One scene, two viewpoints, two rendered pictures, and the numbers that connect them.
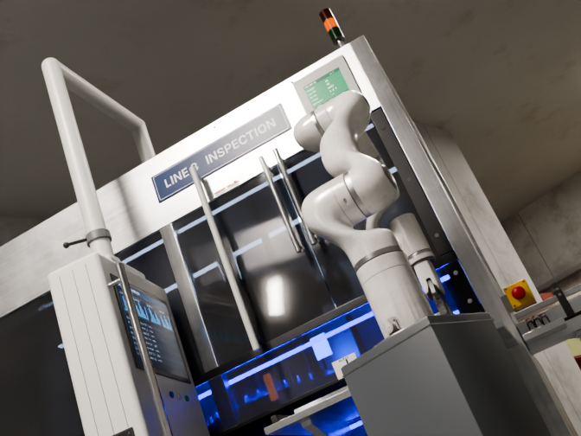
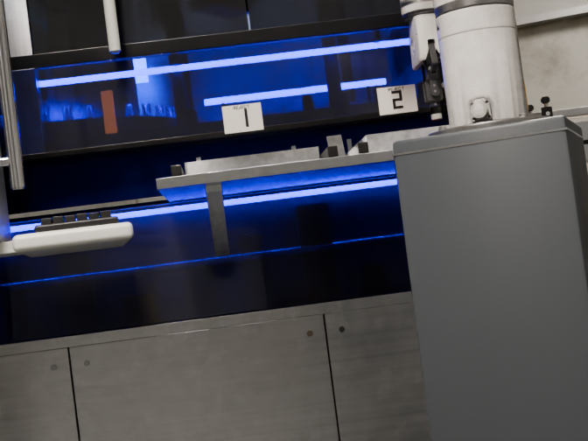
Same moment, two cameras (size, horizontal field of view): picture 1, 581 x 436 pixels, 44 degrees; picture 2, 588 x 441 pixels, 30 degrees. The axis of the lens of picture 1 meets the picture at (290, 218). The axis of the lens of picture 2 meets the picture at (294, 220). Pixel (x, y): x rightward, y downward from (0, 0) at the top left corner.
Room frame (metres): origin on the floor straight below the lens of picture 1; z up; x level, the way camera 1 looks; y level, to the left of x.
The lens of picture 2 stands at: (0.06, 0.66, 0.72)
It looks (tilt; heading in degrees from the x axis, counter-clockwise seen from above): 2 degrees up; 342
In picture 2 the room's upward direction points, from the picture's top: 7 degrees counter-clockwise
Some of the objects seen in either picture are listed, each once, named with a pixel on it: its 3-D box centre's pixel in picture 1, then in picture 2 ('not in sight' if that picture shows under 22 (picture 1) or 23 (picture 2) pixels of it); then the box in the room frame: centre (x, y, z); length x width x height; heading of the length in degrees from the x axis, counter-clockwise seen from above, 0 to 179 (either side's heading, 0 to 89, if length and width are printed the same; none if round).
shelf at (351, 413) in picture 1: (400, 385); (336, 171); (2.14, -0.11, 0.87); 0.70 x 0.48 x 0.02; 76
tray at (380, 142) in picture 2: not in sight; (421, 145); (2.06, -0.27, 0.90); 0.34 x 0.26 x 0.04; 165
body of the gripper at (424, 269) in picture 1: (429, 278); (425, 38); (2.07, -0.31, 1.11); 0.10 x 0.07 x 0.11; 166
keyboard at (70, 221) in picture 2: not in sight; (77, 226); (2.13, 0.42, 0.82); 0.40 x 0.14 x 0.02; 173
